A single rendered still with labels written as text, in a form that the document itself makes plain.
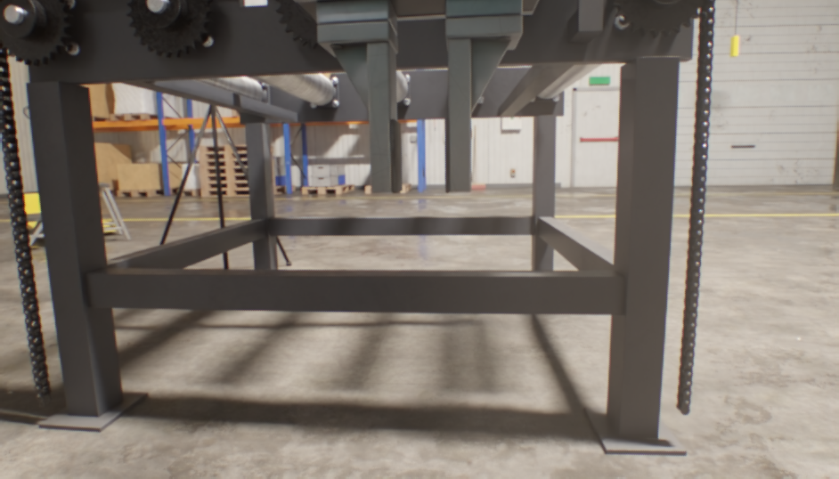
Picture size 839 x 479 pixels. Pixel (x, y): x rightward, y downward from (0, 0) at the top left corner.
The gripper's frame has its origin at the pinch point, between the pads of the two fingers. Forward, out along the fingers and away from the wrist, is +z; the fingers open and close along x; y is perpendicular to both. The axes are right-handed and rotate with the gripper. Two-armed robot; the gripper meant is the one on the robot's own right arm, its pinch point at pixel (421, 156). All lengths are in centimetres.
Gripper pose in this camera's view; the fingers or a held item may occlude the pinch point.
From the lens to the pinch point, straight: 24.4
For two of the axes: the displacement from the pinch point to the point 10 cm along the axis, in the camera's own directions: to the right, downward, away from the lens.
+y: 0.9, -1.2, 9.9
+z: 0.2, 9.9, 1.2
